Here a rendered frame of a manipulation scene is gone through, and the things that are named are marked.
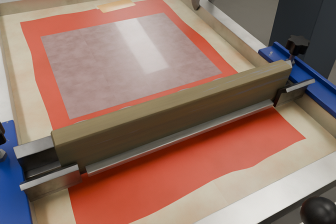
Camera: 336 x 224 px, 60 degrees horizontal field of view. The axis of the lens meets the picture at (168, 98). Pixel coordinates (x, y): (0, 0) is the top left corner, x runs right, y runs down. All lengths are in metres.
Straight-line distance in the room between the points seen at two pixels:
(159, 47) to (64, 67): 0.23
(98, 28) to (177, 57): 0.23
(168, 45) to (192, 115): 0.31
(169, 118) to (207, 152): 0.11
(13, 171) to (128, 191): 0.16
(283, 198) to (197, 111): 0.17
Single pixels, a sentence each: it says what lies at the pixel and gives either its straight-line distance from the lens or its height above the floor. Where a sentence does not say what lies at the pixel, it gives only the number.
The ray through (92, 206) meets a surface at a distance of 0.46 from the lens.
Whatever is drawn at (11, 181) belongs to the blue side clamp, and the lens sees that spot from 0.46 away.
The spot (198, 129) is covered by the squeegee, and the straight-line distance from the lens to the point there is 0.48.
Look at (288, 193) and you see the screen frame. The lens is 0.46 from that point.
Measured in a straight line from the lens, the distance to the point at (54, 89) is 0.63.
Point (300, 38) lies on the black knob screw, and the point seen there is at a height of 1.12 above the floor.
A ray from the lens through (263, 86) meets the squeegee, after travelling 0.53.
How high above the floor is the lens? 1.38
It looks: 38 degrees down
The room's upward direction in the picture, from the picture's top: straight up
